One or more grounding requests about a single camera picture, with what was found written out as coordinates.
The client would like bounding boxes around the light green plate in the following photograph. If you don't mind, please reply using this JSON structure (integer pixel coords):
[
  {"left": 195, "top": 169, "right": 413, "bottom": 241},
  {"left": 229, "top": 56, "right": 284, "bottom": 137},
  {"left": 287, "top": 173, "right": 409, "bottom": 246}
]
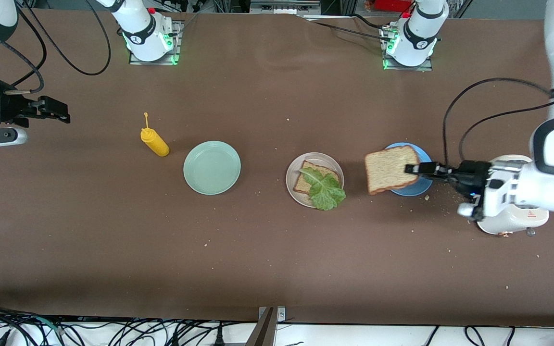
[{"left": 183, "top": 140, "right": 241, "bottom": 196}]

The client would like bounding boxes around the dark grey metal post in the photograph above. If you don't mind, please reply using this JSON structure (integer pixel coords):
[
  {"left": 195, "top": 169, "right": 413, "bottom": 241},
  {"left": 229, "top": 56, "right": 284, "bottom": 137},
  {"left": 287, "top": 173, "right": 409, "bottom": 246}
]
[{"left": 245, "top": 307, "right": 277, "bottom": 346}]

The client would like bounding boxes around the red box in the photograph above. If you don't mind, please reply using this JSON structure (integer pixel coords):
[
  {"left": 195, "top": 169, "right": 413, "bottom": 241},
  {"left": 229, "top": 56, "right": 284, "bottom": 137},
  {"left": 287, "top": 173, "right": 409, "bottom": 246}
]
[{"left": 375, "top": 0, "right": 413, "bottom": 13}]

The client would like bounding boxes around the green lettuce leaf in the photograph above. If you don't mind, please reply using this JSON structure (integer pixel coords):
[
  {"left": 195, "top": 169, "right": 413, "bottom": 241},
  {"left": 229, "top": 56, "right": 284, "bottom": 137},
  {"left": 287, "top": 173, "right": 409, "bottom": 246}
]
[{"left": 299, "top": 167, "right": 347, "bottom": 211}]

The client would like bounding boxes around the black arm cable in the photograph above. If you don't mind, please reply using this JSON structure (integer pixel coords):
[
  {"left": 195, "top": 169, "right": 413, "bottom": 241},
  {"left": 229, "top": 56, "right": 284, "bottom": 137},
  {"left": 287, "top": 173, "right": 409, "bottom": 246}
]
[
  {"left": 442, "top": 77, "right": 554, "bottom": 168},
  {"left": 0, "top": 0, "right": 112, "bottom": 96}
]

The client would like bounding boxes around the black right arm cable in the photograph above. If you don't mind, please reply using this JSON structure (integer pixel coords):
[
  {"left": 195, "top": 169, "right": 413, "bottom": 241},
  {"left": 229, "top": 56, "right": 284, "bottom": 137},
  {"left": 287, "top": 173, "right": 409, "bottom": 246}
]
[{"left": 0, "top": 0, "right": 112, "bottom": 96}]

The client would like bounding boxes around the white toaster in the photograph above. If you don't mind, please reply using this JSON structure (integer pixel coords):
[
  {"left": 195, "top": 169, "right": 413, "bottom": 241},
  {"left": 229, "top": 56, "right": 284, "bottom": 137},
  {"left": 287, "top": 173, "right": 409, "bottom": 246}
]
[{"left": 477, "top": 154, "right": 550, "bottom": 237}]

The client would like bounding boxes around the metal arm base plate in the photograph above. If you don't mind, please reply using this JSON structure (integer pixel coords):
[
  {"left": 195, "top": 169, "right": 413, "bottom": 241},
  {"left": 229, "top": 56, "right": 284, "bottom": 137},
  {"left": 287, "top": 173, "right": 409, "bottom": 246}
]
[
  {"left": 379, "top": 25, "right": 435, "bottom": 72},
  {"left": 128, "top": 18, "right": 184, "bottom": 66}
]

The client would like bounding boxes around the black base cable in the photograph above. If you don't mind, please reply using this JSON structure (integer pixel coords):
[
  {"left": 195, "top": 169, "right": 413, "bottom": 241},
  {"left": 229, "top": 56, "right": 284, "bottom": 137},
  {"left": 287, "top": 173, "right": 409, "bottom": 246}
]
[{"left": 312, "top": 19, "right": 386, "bottom": 41}]

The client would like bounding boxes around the brown bread slice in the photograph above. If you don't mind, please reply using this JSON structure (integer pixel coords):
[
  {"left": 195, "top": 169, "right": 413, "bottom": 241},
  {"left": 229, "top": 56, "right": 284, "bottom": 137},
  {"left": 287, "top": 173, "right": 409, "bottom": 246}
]
[
  {"left": 364, "top": 145, "right": 421, "bottom": 196},
  {"left": 293, "top": 161, "right": 341, "bottom": 195}
]

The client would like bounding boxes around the beige plate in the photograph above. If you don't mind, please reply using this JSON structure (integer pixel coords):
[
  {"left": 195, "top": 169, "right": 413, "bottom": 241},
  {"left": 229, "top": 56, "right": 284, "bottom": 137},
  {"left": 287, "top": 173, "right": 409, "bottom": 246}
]
[{"left": 286, "top": 152, "right": 345, "bottom": 208}]

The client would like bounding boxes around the blue plate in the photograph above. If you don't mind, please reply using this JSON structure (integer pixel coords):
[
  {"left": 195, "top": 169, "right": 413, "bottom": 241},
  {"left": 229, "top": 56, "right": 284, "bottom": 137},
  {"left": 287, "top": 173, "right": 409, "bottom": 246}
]
[{"left": 384, "top": 142, "right": 434, "bottom": 197}]

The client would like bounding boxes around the grey metal equipment box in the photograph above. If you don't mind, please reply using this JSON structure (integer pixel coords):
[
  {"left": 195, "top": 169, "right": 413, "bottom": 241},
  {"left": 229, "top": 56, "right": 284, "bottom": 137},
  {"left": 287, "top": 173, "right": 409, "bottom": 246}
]
[{"left": 250, "top": 0, "right": 322, "bottom": 15}]

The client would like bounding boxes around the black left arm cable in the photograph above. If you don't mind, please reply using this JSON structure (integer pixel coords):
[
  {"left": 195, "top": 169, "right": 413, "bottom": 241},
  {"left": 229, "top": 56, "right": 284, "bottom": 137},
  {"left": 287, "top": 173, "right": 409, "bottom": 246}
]
[{"left": 442, "top": 77, "right": 554, "bottom": 168}]

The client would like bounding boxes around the yellow squeeze bottle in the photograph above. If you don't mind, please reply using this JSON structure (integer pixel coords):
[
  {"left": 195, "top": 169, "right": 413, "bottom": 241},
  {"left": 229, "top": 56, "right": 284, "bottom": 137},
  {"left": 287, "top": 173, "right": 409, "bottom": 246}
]
[{"left": 140, "top": 112, "right": 170, "bottom": 157}]

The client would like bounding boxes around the silver table edge bracket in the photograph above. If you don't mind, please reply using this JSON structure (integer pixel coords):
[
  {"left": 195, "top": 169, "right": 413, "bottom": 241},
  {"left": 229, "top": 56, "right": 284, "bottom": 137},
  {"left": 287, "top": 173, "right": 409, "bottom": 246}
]
[{"left": 258, "top": 306, "right": 287, "bottom": 323}]

